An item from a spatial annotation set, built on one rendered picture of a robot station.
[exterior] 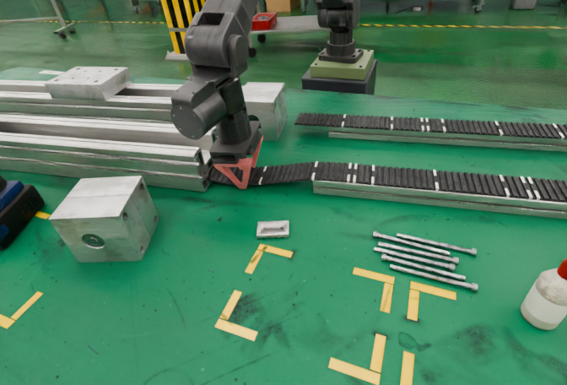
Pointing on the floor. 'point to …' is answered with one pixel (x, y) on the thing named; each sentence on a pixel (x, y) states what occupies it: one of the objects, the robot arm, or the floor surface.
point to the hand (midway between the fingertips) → (245, 176)
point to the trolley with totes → (265, 24)
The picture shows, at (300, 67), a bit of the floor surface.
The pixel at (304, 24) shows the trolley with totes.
